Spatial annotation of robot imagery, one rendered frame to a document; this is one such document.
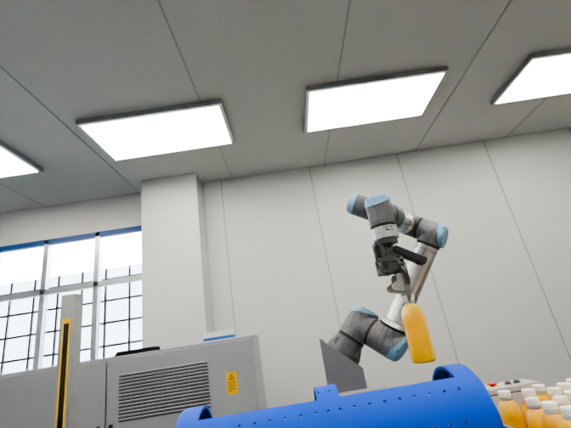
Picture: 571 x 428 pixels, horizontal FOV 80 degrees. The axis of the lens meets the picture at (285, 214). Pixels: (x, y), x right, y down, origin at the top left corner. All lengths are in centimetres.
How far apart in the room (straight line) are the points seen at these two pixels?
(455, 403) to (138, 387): 227
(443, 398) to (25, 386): 288
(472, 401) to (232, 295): 320
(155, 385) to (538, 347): 379
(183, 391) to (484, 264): 343
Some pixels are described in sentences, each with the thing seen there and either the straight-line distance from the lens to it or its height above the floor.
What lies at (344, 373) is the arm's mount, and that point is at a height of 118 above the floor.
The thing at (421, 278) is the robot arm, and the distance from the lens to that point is 188.
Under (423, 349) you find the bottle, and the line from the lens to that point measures 120.
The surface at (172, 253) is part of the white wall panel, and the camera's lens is 400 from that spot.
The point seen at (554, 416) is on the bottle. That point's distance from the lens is 134.
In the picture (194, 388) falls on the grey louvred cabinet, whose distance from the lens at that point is 281.
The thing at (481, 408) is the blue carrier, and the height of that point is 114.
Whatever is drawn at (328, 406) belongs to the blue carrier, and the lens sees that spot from 109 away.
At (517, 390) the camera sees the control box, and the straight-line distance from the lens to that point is 165.
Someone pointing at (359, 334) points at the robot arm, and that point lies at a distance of 195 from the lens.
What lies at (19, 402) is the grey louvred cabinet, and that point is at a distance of 338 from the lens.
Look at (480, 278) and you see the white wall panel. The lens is 451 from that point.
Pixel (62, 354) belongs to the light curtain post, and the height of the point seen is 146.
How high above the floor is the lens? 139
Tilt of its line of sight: 20 degrees up
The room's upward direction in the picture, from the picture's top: 9 degrees counter-clockwise
